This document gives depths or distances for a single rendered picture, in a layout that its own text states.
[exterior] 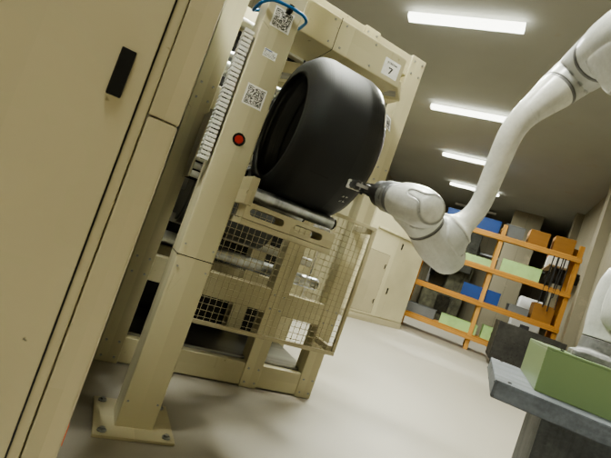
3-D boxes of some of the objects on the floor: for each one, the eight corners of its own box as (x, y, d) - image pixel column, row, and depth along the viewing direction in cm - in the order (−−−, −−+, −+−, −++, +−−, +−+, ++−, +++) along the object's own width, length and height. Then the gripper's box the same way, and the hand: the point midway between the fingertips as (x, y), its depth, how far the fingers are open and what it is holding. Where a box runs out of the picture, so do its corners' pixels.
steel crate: (553, 392, 638) (568, 345, 641) (482, 363, 678) (496, 319, 681) (545, 383, 713) (559, 341, 716) (482, 357, 754) (495, 318, 756)
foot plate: (90, 437, 137) (93, 430, 137) (93, 397, 161) (95, 392, 161) (174, 446, 148) (176, 440, 148) (165, 408, 172) (166, 403, 172)
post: (113, 429, 145) (360, -248, 155) (112, 410, 158) (342, -217, 167) (152, 433, 151) (388, -221, 160) (148, 414, 163) (369, -193, 173)
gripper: (410, 191, 125) (369, 180, 146) (374, 174, 119) (336, 164, 141) (399, 215, 125) (360, 201, 147) (363, 200, 120) (327, 186, 141)
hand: (354, 184), depth 141 cm, fingers closed
